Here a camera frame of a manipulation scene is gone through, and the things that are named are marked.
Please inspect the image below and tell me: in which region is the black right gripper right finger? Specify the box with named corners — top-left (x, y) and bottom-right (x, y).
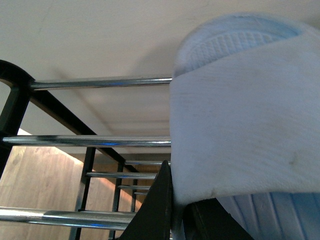
top-left (183, 198), bottom-right (252, 240)

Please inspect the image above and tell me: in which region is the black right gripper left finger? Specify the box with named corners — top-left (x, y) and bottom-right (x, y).
top-left (119, 160), bottom-right (173, 240)

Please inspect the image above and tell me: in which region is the light blue slipper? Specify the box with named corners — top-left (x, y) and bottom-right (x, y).
top-left (168, 13), bottom-right (320, 240)

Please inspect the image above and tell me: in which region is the black metal shoe rack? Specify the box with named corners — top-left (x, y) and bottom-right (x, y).
top-left (0, 61), bottom-right (171, 240)

